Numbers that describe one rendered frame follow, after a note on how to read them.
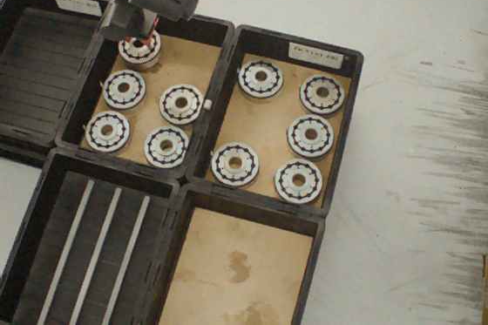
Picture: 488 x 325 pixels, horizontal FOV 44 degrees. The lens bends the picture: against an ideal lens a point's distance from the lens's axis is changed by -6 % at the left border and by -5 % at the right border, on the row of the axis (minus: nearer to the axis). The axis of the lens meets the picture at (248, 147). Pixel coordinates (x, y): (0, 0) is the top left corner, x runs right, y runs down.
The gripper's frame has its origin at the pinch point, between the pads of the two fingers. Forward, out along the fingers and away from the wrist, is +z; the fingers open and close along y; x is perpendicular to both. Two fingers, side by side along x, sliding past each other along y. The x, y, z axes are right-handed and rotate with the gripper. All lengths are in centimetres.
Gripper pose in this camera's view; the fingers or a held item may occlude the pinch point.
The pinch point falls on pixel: (138, 41)
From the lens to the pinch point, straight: 150.1
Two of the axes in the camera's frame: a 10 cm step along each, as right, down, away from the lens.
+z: 0.2, 4.1, 9.1
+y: 9.6, 2.4, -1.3
